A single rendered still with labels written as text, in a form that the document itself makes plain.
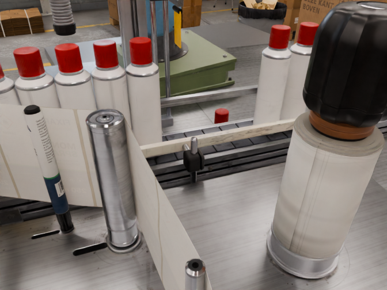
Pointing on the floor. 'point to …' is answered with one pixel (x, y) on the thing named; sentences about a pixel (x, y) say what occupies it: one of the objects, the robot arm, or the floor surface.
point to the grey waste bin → (262, 25)
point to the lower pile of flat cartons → (21, 22)
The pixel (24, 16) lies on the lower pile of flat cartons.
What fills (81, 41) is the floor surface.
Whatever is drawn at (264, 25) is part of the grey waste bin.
